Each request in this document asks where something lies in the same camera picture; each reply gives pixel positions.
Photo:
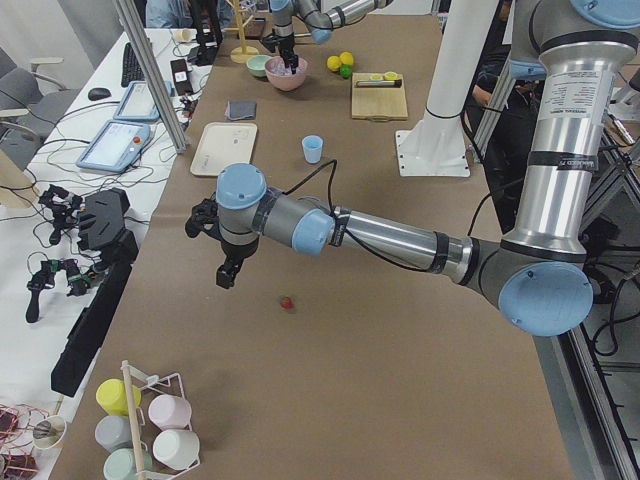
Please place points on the white cup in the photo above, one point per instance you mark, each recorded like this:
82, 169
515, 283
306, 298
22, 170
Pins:
177, 449

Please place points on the yellow-green cup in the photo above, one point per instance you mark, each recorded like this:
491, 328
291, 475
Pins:
111, 397

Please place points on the pink cup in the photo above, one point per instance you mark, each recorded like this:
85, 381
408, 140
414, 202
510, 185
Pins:
170, 412

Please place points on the mint cup in rack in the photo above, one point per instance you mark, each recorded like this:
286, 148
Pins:
120, 465

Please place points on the wooden cutting board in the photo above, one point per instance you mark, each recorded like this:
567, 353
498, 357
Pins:
377, 103

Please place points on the grey-blue cup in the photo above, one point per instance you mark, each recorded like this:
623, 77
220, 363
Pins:
113, 432

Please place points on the cream rabbit tray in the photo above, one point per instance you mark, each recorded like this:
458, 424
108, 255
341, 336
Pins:
221, 145

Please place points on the pink bowl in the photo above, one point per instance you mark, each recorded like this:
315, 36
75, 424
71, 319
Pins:
283, 78

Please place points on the wooden cup stand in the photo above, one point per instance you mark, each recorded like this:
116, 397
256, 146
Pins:
243, 15

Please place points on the light blue cup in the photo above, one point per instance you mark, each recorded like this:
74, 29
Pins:
312, 146

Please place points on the red strawberry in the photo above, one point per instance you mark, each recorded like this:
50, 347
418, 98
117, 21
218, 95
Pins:
287, 303

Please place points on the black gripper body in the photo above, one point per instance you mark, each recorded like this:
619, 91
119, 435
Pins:
285, 43
236, 251

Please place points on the yellow lemon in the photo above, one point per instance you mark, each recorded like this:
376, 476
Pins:
333, 63
347, 58

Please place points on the knife with metal handle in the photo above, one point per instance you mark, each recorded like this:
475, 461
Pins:
379, 83

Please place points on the mint green bowl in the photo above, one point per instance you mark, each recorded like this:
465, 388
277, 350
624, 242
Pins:
256, 65

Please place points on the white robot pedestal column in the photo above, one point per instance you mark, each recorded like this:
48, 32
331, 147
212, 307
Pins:
435, 146

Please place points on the green lime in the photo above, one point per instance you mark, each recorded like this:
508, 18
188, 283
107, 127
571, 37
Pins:
345, 71

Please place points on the grey folded cloth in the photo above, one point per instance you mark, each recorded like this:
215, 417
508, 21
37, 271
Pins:
237, 110

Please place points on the blue teach pendant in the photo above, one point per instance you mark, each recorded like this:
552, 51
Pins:
115, 147
137, 104

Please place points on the white wire cup rack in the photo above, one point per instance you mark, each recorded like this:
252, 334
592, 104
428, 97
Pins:
141, 388

